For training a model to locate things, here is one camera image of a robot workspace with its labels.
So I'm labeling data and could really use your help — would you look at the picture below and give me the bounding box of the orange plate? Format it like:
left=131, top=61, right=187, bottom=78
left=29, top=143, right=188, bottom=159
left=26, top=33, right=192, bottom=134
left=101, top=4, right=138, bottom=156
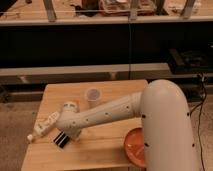
left=123, top=127, right=146, bottom=169

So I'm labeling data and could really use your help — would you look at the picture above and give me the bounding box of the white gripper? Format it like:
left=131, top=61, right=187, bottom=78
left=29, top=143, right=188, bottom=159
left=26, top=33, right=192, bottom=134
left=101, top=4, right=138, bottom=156
left=27, top=112, right=60, bottom=142

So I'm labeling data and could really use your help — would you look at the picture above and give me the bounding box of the black power cable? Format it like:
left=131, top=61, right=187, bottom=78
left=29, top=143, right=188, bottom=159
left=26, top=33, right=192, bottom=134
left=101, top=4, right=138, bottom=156
left=189, top=74, right=208, bottom=171

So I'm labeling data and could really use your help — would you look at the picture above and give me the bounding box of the black striped eraser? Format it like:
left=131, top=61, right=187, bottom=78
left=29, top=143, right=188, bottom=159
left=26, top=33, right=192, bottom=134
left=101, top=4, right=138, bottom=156
left=53, top=132, right=70, bottom=148

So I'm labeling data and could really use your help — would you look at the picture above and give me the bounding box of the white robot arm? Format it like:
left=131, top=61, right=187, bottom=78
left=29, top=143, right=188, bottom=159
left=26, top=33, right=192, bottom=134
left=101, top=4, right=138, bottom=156
left=27, top=79, right=199, bottom=171

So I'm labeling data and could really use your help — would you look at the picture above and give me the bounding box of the wooden table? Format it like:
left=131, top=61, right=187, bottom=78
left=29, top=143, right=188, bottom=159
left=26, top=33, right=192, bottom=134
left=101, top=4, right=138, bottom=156
left=21, top=80, right=147, bottom=171

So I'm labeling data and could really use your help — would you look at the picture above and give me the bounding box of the black equipment box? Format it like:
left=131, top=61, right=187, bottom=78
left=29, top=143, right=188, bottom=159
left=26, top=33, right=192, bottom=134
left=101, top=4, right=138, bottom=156
left=168, top=49, right=213, bottom=74

